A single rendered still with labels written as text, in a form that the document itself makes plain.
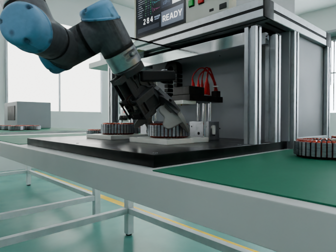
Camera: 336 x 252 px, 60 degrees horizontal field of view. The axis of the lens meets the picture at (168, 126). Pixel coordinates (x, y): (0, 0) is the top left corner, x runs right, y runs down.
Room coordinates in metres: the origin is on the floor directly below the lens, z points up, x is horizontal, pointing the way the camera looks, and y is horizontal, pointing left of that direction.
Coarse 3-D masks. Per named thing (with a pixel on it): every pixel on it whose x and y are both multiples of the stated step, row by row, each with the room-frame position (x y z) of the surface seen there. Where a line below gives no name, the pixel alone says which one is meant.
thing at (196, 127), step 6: (192, 126) 0.87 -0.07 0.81; (198, 126) 0.86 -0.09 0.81; (210, 126) 0.83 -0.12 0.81; (216, 126) 0.85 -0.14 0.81; (192, 132) 0.87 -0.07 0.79; (198, 132) 0.86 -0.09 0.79; (210, 132) 0.83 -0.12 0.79; (216, 132) 0.85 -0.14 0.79; (210, 138) 0.83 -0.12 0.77; (216, 138) 0.85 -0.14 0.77
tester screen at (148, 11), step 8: (144, 0) 1.06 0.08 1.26; (152, 0) 1.02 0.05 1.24; (160, 0) 0.99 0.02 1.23; (144, 8) 1.06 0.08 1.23; (152, 8) 1.02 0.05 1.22; (160, 8) 0.99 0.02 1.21; (168, 8) 0.96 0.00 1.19; (144, 16) 1.06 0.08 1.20; (160, 16) 0.99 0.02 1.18; (160, 24) 0.99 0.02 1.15; (168, 24) 0.96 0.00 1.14; (144, 32) 1.06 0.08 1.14
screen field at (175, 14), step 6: (174, 6) 0.94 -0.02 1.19; (180, 6) 0.92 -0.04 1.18; (162, 12) 0.98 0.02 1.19; (168, 12) 0.96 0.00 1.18; (174, 12) 0.94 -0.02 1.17; (180, 12) 0.92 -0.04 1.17; (162, 18) 0.98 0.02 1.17; (168, 18) 0.96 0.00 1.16; (174, 18) 0.94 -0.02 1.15; (180, 18) 0.92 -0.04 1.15; (162, 24) 0.98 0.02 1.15
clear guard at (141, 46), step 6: (138, 42) 0.88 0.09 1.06; (144, 42) 0.88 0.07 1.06; (150, 42) 0.89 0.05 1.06; (138, 48) 0.95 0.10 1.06; (144, 48) 0.95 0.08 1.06; (150, 48) 0.95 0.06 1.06; (156, 48) 0.95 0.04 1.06; (162, 48) 0.95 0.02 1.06; (168, 48) 0.95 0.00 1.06; (174, 48) 0.95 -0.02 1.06; (144, 54) 1.04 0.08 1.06; (150, 54) 1.04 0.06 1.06
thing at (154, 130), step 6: (150, 126) 0.74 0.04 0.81; (156, 126) 0.73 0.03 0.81; (162, 126) 0.72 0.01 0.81; (180, 126) 0.73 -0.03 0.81; (150, 132) 0.74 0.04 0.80; (156, 132) 0.73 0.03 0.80; (162, 132) 0.72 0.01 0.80; (168, 132) 0.72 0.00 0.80; (174, 132) 0.72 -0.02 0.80; (180, 132) 0.73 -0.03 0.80; (186, 132) 0.74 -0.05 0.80
